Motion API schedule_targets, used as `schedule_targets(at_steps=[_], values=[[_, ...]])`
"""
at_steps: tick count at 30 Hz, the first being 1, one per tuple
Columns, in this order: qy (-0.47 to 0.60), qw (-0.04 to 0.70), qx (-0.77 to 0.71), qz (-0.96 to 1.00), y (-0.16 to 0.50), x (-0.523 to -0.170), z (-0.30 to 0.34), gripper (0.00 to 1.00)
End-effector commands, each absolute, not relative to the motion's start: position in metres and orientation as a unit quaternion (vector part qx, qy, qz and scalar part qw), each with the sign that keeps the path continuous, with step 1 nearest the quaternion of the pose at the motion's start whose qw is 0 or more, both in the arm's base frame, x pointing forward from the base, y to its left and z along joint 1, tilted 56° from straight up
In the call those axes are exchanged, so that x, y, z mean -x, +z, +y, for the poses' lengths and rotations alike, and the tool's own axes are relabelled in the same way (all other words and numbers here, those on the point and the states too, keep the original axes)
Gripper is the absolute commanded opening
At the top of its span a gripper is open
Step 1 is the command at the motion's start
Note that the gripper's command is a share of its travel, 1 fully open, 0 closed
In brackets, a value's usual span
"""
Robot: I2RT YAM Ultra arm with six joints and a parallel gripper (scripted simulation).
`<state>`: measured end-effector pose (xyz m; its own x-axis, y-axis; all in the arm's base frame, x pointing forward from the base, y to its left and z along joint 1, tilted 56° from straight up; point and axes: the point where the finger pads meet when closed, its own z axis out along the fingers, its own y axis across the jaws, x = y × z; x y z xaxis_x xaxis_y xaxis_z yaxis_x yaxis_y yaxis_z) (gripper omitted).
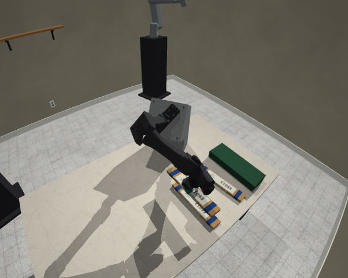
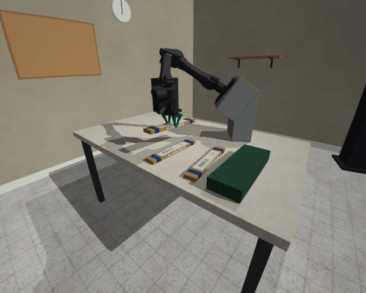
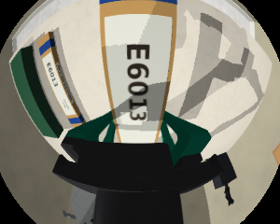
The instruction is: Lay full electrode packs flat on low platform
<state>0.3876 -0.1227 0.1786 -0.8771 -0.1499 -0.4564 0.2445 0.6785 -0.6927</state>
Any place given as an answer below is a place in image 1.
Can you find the cream welding electrode pack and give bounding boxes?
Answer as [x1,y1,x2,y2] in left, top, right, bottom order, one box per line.
[167,166,221,218]

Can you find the white welding electrode pack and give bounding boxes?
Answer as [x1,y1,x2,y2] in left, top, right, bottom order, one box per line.
[172,183,221,229]
[204,166,246,202]

